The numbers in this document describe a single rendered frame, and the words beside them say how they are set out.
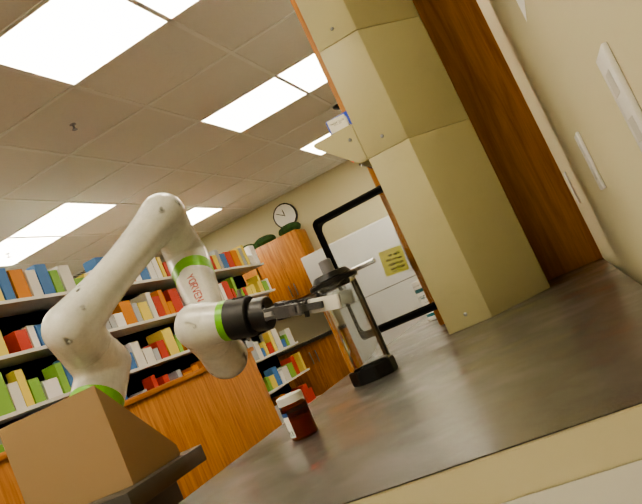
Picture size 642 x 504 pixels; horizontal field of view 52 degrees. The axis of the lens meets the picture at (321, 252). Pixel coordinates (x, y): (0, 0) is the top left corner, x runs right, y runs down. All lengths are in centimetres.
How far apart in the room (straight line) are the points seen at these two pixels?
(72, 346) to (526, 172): 128
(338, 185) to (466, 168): 586
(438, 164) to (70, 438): 105
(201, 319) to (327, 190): 613
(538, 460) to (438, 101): 126
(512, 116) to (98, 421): 134
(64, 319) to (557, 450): 125
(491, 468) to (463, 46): 159
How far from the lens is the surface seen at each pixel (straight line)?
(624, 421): 56
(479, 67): 200
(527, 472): 57
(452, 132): 170
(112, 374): 170
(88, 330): 162
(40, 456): 165
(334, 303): 134
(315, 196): 758
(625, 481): 57
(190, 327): 149
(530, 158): 195
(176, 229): 182
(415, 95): 169
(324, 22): 174
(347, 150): 166
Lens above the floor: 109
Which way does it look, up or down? 6 degrees up
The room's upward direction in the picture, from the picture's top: 24 degrees counter-clockwise
